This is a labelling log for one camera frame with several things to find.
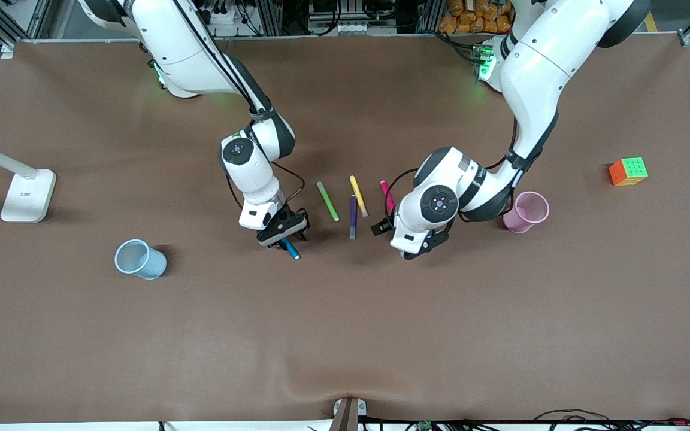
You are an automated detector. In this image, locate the green marker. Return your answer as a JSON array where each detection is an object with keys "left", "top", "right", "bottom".
[{"left": 316, "top": 181, "right": 341, "bottom": 223}]

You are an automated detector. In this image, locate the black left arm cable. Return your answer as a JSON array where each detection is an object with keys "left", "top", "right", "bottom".
[{"left": 387, "top": 117, "right": 519, "bottom": 225}]

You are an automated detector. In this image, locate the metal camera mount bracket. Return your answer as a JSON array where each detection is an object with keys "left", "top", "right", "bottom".
[{"left": 332, "top": 397, "right": 368, "bottom": 431}]

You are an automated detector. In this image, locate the aluminium frame post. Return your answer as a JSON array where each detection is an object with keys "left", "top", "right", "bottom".
[
  {"left": 254, "top": 0, "right": 283, "bottom": 37},
  {"left": 420, "top": 0, "right": 444, "bottom": 34}
]

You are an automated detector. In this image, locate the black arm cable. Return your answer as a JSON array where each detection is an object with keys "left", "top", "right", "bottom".
[
  {"left": 387, "top": 117, "right": 519, "bottom": 225},
  {"left": 171, "top": 0, "right": 307, "bottom": 210}
]

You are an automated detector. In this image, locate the multicolour puzzle cube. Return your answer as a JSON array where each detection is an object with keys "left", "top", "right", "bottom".
[{"left": 609, "top": 157, "right": 649, "bottom": 187}]

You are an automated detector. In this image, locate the pink plastic cup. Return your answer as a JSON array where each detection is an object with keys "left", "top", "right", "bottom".
[{"left": 503, "top": 191, "right": 550, "bottom": 234}]

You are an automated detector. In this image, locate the white power strip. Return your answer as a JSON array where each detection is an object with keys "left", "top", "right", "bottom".
[{"left": 208, "top": 5, "right": 244, "bottom": 26}]

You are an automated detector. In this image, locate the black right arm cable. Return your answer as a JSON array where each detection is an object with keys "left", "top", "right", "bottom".
[{"left": 171, "top": 0, "right": 307, "bottom": 210}]

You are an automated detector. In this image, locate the brown table mat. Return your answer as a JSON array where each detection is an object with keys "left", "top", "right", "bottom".
[{"left": 0, "top": 33, "right": 690, "bottom": 424}]

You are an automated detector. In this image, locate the yellow marker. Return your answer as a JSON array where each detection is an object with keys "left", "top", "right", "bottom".
[{"left": 349, "top": 175, "right": 370, "bottom": 218}]

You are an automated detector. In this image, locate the orange snack bags pile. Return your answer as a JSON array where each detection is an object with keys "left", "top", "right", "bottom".
[{"left": 439, "top": 0, "right": 515, "bottom": 35}]

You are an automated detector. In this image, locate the light blue plastic cup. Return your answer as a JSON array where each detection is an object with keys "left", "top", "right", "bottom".
[{"left": 114, "top": 239, "right": 168, "bottom": 281}]

